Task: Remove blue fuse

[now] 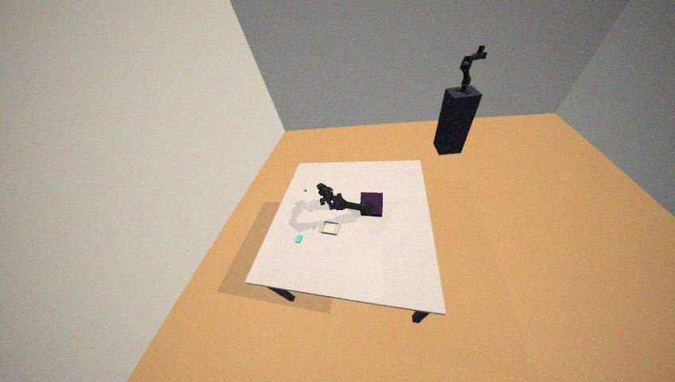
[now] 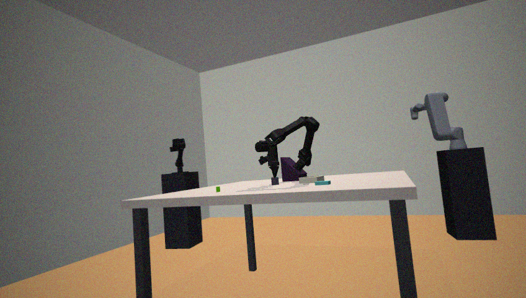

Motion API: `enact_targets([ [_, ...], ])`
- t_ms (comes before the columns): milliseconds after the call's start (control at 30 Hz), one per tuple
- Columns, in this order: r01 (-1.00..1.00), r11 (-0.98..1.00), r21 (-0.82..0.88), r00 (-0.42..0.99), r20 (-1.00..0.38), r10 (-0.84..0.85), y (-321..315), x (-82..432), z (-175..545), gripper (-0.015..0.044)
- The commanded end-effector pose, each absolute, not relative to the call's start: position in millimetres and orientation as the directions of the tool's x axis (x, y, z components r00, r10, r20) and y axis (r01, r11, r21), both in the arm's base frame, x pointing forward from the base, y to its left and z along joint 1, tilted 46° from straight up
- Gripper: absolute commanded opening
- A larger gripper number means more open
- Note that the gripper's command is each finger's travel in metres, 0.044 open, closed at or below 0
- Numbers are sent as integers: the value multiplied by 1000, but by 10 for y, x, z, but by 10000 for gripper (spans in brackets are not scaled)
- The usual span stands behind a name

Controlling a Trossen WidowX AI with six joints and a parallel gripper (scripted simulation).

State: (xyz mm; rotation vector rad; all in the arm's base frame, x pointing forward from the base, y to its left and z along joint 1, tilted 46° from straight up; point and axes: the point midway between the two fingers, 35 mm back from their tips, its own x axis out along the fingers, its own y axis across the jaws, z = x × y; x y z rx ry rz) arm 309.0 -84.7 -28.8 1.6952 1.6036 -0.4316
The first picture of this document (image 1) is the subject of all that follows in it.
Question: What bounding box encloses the pale beige shallow tray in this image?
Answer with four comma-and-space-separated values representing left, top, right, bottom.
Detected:
321, 220, 340, 236

